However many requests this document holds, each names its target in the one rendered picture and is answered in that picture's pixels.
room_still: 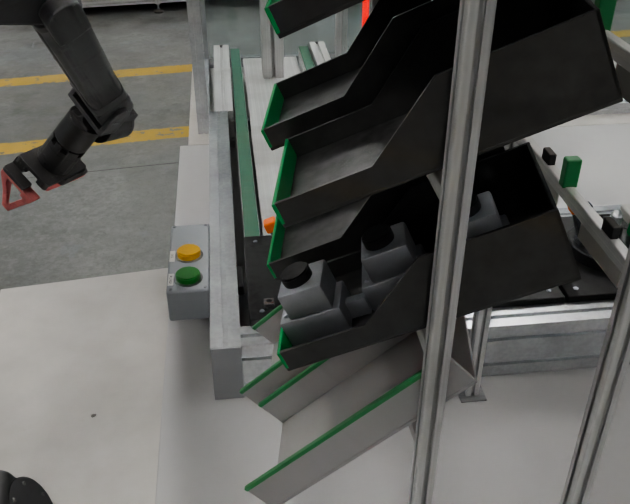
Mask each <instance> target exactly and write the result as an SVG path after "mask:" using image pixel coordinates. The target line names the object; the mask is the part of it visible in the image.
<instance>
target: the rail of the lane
mask: <svg viewBox="0 0 630 504"><path fill-rule="evenodd" d="M209 220H210V355H211V365H212V375H213V385H214V395H215V400H221V399H233V398H244V397H245V395H243V394H241V393H240V389H241V388H243V387H244V381H243V367H242V352H241V336H240V327H241V326H240V309H239V295H244V281H243V267H242V266H237V257H236V239H235V222H234V205H233V187H232V170H231V153H230V137H229V122H228V111H220V114H217V111H211V112H209Z"/></svg>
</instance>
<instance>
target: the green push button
mask: <svg viewBox="0 0 630 504"><path fill-rule="evenodd" d="M175 275H176V281H177V282H178V283H180V284H184V285H189V284H194V283H196V282H197V281H199V279H200V271H199V270H198V269H197V268H195V267H190V266H188V267H183V268H181V269H179V270H178V271H177V272H176V274H175Z"/></svg>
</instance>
